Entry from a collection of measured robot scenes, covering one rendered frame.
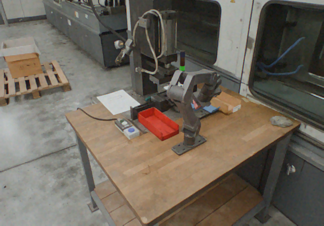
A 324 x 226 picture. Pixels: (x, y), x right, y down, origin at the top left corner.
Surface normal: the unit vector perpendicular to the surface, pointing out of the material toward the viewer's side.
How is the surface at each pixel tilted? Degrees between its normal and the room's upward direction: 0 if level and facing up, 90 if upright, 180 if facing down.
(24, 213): 0
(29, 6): 90
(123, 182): 0
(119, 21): 90
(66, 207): 0
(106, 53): 90
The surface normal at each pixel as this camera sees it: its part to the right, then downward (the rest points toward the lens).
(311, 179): -0.84, 0.29
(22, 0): 0.54, 0.42
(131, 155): -0.02, -0.86
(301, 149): -0.48, -0.57
